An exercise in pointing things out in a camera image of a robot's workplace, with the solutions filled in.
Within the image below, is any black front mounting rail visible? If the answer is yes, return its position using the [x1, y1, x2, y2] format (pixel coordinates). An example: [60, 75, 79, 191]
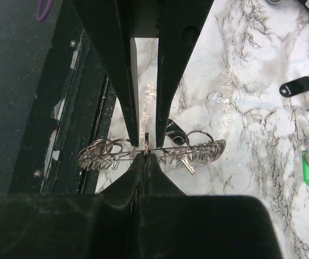
[9, 1, 132, 194]

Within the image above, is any black tag key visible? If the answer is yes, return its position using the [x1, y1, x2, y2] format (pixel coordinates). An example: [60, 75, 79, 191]
[166, 119, 196, 175]
[279, 76, 309, 98]

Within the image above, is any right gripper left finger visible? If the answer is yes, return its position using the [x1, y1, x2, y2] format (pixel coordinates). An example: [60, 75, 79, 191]
[0, 154, 145, 258]

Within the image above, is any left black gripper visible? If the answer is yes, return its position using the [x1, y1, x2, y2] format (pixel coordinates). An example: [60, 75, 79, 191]
[71, 0, 212, 147]

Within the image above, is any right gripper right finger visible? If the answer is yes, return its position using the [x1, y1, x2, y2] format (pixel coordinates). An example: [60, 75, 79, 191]
[134, 154, 282, 258]

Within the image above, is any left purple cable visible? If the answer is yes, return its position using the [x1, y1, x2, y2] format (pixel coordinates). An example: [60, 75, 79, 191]
[35, 0, 54, 22]

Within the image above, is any black tag key centre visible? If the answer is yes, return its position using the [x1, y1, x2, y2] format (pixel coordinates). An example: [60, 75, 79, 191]
[166, 119, 196, 175]

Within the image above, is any black tag key left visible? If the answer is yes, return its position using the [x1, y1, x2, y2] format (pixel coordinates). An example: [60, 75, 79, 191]
[279, 76, 309, 98]

